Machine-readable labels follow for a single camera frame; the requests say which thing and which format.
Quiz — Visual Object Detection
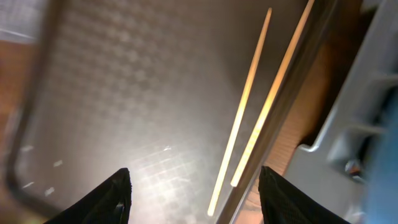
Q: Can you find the large blue plate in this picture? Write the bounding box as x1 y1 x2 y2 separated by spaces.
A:
365 90 397 224

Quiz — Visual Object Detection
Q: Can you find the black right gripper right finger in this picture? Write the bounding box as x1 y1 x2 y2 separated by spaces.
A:
258 166 347 224

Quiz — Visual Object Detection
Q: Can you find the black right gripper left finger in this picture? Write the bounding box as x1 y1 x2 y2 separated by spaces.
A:
46 168 132 224

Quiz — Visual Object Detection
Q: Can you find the dark brown tray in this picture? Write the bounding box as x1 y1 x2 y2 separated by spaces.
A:
5 1 338 223

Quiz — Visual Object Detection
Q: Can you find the clear plastic bin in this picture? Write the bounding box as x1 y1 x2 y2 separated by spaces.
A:
1 0 48 44

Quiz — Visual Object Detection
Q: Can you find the wooden chopstick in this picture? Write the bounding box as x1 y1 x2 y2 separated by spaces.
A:
231 0 315 187
207 7 272 217

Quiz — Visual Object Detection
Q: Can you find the grey dishwasher rack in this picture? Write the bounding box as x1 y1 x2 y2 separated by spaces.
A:
284 1 397 223

